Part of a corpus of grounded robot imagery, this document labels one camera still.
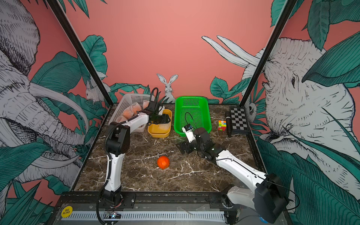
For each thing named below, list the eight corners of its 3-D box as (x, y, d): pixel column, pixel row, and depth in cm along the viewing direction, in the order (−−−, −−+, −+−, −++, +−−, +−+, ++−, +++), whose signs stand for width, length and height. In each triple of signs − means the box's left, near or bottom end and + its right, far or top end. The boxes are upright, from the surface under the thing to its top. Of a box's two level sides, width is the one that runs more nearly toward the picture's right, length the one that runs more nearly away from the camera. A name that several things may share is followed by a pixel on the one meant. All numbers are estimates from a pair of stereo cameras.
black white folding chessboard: (230, 133, 105) (232, 130, 102) (229, 109, 121) (230, 106, 118) (247, 136, 104) (249, 133, 101) (244, 111, 120) (245, 107, 117)
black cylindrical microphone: (226, 136, 103) (227, 133, 100) (225, 114, 117) (226, 111, 114) (230, 137, 103) (232, 134, 100) (229, 114, 117) (230, 111, 114)
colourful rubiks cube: (217, 130, 106) (219, 126, 102) (217, 124, 110) (218, 119, 106) (225, 131, 106) (226, 127, 102) (224, 124, 110) (226, 120, 106)
